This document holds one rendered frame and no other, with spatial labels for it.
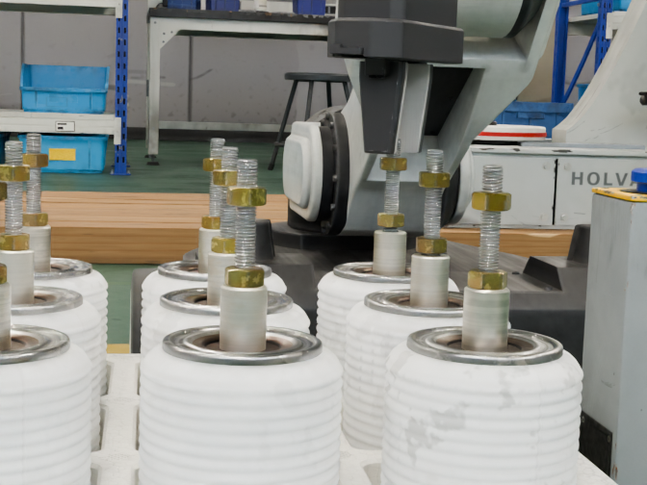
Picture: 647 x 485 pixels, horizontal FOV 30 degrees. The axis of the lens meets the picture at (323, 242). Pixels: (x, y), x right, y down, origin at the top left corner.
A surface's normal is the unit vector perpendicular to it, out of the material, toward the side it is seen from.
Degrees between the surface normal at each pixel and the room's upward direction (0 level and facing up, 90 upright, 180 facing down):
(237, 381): 58
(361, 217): 137
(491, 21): 147
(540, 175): 90
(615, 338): 90
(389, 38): 90
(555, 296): 46
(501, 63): 121
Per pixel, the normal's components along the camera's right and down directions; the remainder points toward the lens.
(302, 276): 0.14, -0.61
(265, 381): 0.30, -0.43
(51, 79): 0.17, 0.06
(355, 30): -0.52, 0.08
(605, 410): -0.99, -0.01
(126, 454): 0.04, -0.99
